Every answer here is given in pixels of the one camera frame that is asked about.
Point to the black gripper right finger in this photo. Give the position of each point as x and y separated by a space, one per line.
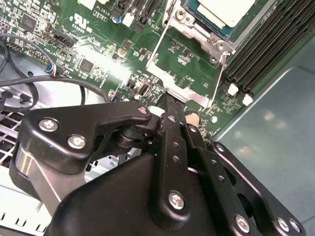
229 162

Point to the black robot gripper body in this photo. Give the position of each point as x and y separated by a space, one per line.
110 201

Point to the metal socket cover frame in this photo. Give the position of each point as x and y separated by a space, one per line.
177 86

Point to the silver square CPU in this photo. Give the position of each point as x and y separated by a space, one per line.
221 9

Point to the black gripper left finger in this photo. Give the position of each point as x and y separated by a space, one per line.
61 130

